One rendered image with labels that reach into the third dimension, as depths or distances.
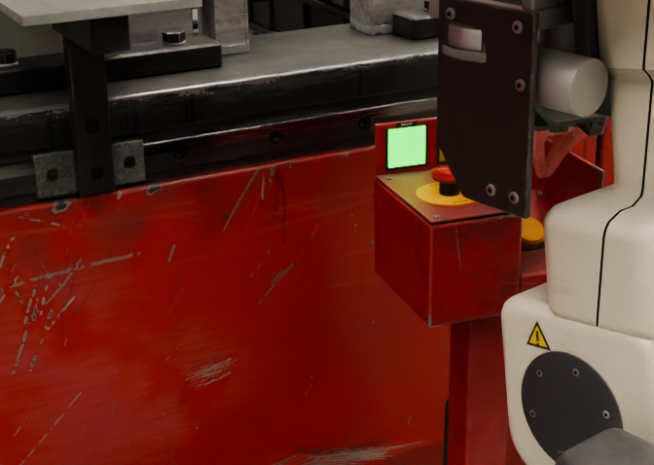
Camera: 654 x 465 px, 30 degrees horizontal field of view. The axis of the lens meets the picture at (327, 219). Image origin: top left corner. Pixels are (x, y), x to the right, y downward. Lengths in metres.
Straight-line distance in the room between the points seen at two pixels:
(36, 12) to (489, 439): 0.70
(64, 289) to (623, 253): 0.71
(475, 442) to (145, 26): 0.63
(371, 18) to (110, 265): 0.48
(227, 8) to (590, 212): 0.70
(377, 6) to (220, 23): 0.22
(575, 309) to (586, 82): 0.18
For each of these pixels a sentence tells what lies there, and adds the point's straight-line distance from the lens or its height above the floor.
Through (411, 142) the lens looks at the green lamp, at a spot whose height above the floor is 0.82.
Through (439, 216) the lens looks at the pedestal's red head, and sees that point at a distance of 1.25.
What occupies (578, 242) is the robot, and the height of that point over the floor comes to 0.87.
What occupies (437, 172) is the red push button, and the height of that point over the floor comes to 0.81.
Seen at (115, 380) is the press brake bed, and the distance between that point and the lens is 1.48.
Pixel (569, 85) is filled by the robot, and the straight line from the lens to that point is 0.91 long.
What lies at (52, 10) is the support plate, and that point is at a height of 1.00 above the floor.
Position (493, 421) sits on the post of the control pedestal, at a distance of 1.44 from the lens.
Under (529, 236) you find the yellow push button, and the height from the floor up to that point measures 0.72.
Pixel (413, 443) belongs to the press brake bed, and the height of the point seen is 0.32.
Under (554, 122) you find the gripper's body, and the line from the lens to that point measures 1.24.
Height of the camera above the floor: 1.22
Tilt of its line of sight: 21 degrees down
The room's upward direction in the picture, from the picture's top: 1 degrees counter-clockwise
